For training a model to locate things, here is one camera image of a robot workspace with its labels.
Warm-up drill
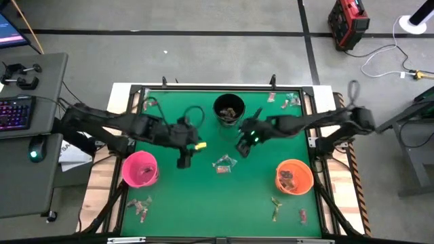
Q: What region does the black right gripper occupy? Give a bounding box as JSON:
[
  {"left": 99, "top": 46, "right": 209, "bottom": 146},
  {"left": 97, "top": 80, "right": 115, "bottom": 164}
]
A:
[{"left": 239, "top": 107, "right": 277, "bottom": 145}]

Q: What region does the black bucket with face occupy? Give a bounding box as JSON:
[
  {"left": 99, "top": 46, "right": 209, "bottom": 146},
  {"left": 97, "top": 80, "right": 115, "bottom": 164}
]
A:
[{"left": 212, "top": 93, "right": 245, "bottom": 127}]

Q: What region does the pink halloween bucket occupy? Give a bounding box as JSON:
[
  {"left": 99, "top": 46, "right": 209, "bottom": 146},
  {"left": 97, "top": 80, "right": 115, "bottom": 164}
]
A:
[{"left": 121, "top": 150, "right": 159, "bottom": 189}]

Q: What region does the orange halloween bucket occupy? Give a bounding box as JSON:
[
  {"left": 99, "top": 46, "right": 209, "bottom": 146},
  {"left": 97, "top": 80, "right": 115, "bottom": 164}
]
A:
[{"left": 275, "top": 159, "right": 315, "bottom": 196}]

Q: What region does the green table mat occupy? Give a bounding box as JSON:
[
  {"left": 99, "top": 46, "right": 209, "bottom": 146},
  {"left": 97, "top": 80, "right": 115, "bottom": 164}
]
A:
[{"left": 120, "top": 88, "right": 323, "bottom": 238}]

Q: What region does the white paper sheet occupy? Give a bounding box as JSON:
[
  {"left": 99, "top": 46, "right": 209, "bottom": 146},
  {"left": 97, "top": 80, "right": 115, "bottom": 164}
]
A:
[{"left": 59, "top": 142, "right": 93, "bottom": 173}]

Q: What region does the yellow black hazard strip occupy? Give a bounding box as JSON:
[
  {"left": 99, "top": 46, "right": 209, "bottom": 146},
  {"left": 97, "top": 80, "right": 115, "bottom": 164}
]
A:
[{"left": 334, "top": 91, "right": 372, "bottom": 237}]

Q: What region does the red black power box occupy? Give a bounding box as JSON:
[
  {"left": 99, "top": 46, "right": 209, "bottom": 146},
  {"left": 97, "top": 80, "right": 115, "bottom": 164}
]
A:
[{"left": 328, "top": 0, "right": 370, "bottom": 52}]

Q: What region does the grey desk top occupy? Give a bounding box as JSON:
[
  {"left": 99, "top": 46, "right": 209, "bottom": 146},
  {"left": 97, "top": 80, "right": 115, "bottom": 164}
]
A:
[
  {"left": 0, "top": 133, "right": 64, "bottom": 220},
  {"left": 0, "top": 52, "right": 68, "bottom": 140}
]

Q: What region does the black computer mouse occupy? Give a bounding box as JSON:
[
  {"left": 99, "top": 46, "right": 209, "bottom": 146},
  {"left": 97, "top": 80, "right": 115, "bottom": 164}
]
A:
[{"left": 28, "top": 134, "right": 47, "bottom": 163}]

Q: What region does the dark metal stand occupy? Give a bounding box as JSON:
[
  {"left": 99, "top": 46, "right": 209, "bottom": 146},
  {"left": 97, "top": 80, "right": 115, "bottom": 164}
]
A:
[{"left": 374, "top": 98, "right": 434, "bottom": 197}]

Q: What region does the black screw clamp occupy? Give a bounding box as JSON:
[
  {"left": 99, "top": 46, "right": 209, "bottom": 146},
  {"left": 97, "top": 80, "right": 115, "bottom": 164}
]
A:
[
  {"left": 1, "top": 62, "right": 43, "bottom": 77},
  {"left": 0, "top": 76, "right": 40, "bottom": 91}
]

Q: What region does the black device green edge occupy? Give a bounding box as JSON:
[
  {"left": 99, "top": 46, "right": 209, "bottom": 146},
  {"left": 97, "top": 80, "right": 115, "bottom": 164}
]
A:
[{"left": 414, "top": 86, "right": 434, "bottom": 118}]

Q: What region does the backlit black keyboard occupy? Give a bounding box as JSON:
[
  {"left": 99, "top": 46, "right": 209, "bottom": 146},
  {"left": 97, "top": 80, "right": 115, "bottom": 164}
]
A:
[{"left": 0, "top": 96, "right": 37, "bottom": 131}]

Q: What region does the white round stand base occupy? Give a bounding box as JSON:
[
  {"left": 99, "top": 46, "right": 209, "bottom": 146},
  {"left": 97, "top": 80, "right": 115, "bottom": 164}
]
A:
[{"left": 399, "top": 15, "right": 427, "bottom": 35}]

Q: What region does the yellow wooden stick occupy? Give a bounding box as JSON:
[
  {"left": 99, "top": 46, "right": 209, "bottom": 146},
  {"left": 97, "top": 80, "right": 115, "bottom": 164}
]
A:
[{"left": 9, "top": 0, "right": 45, "bottom": 55}]

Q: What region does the floor stand pole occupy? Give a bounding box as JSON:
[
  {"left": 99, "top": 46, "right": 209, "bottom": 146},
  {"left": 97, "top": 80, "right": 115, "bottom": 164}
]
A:
[{"left": 408, "top": 0, "right": 434, "bottom": 26}]

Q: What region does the computer monitor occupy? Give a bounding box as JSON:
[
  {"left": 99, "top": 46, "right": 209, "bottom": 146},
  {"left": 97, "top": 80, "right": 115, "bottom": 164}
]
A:
[{"left": 0, "top": 12, "right": 31, "bottom": 49}]

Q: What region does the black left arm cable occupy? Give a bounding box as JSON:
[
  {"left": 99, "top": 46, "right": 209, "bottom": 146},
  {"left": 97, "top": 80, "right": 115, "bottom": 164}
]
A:
[{"left": 147, "top": 96, "right": 205, "bottom": 129}]

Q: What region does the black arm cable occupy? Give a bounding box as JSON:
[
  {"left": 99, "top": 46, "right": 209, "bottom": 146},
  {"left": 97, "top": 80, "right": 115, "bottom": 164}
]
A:
[
  {"left": 147, "top": 96, "right": 205, "bottom": 129},
  {"left": 347, "top": 80, "right": 361, "bottom": 108}
]

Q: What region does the black aluminium table frame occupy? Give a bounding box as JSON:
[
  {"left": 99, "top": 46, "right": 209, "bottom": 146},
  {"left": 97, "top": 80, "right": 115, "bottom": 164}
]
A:
[{"left": 76, "top": 74, "right": 372, "bottom": 244}]

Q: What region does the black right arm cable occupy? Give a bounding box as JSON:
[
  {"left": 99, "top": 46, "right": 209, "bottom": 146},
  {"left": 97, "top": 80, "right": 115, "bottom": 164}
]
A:
[{"left": 347, "top": 80, "right": 361, "bottom": 108}]

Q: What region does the black floor cable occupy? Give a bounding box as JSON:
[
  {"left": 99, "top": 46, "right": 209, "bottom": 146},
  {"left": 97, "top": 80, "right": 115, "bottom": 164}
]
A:
[{"left": 344, "top": 43, "right": 413, "bottom": 73}]

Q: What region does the white floor cable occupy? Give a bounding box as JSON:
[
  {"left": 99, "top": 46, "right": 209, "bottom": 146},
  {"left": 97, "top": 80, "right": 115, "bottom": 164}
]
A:
[{"left": 360, "top": 15, "right": 408, "bottom": 79}]

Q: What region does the yellow cable plug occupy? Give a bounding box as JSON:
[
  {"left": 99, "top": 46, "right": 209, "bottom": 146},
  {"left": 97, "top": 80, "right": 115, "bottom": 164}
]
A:
[{"left": 412, "top": 69, "right": 434, "bottom": 81}]

